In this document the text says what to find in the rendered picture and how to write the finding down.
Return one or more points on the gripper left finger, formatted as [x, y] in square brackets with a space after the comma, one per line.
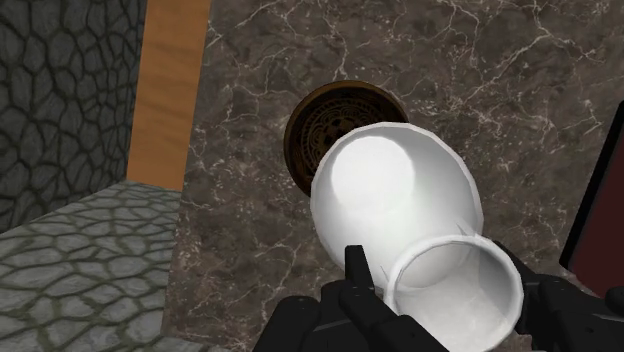
[358, 317]

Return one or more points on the dark red black-edged box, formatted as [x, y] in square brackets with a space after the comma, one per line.
[602, 229]

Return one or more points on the wooden counter cabinet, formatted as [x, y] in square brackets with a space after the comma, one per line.
[168, 92]

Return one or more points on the brown ornate plate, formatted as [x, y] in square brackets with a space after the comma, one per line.
[312, 131]

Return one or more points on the white round vase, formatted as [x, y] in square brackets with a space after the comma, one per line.
[390, 204]

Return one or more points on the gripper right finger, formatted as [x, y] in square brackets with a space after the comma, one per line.
[570, 317]

